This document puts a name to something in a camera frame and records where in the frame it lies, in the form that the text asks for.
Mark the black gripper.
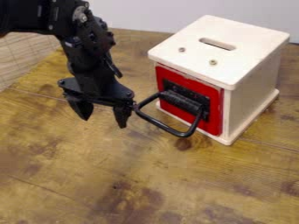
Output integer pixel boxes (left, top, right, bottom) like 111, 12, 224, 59
59, 43, 137, 129

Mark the red wooden drawer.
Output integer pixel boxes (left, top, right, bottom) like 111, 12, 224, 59
155, 64, 224, 136

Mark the black metal drawer handle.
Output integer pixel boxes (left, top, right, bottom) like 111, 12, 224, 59
134, 78, 213, 138

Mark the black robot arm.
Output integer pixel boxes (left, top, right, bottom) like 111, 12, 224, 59
0, 0, 135, 128

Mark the white wooden drawer cabinet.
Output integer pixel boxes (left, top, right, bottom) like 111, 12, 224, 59
149, 15, 290, 145

